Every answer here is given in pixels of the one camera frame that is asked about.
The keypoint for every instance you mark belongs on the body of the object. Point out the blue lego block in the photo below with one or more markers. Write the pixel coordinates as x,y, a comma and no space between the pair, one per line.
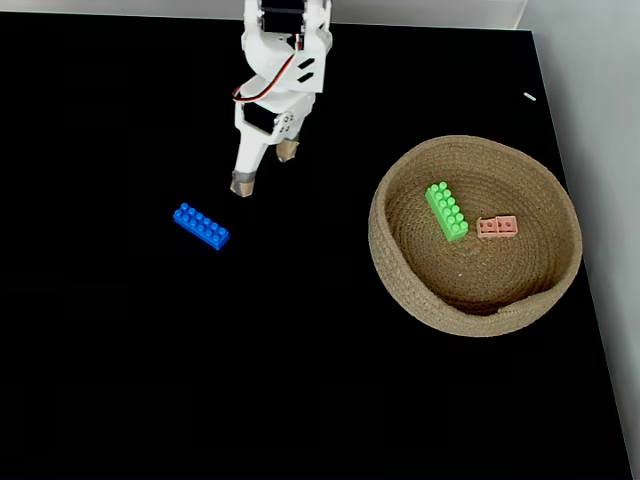
201,226

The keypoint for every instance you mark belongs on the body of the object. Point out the green lego block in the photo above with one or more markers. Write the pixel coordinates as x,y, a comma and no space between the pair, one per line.
446,212

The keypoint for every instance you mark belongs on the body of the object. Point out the pink lego block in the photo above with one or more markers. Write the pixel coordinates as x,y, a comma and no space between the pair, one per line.
496,227

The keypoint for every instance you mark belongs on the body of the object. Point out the small white scrap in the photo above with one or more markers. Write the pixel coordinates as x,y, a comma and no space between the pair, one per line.
529,96

